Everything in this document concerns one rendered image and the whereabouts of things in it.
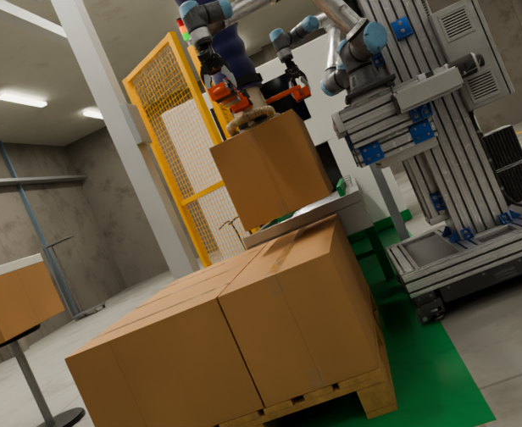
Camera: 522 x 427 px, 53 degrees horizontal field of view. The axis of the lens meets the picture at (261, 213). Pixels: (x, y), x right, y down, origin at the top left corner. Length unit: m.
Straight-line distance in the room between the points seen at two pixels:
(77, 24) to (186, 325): 2.80
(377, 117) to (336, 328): 1.03
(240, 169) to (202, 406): 0.99
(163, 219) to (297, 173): 1.75
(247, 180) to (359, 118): 0.56
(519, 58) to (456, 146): 10.99
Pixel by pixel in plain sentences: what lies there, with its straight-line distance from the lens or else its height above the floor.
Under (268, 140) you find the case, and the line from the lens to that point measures 2.27.
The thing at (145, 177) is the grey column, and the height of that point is 1.24.
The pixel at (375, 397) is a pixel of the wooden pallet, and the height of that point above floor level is 0.06.
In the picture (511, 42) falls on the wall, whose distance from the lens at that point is 13.56.
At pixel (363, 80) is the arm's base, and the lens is 2.39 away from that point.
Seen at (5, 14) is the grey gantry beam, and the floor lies 3.10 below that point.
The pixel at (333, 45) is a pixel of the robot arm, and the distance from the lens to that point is 3.14.
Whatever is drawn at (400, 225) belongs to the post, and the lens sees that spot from 3.49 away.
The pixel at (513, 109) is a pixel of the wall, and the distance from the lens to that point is 13.38.
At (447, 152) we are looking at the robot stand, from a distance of 2.60.
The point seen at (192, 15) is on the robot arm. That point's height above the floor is 1.50.
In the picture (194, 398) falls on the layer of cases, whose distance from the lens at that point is 1.89.
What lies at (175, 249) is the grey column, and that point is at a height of 0.68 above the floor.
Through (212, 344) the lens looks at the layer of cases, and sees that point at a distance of 1.80.
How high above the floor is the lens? 0.79
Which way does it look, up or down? 2 degrees down
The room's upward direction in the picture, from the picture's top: 24 degrees counter-clockwise
